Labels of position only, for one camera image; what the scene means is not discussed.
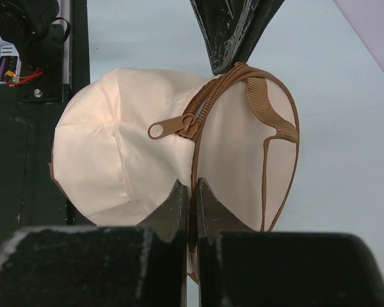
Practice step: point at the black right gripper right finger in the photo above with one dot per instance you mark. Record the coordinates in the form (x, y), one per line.
(241, 267)

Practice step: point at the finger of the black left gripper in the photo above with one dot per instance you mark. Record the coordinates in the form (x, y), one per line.
(223, 25)
(262, 16)

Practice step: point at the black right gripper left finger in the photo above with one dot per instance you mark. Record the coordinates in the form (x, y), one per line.
(142, 265)

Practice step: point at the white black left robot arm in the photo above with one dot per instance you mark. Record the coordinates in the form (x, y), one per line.
(26, 24)

